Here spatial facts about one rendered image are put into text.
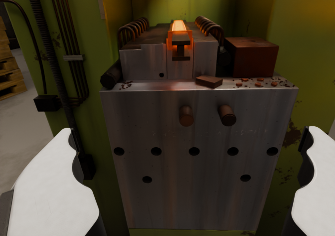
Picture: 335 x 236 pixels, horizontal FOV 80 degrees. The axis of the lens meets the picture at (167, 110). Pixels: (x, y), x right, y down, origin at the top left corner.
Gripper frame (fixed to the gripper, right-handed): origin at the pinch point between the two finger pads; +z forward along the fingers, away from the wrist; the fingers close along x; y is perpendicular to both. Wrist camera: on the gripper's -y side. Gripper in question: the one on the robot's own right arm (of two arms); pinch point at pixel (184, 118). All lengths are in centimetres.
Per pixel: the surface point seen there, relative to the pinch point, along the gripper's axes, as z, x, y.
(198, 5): 79, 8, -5
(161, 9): 79, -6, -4
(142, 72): 30.7, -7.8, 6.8
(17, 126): 154, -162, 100
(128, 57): 30.7, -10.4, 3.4
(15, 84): 238, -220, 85
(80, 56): 43, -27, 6
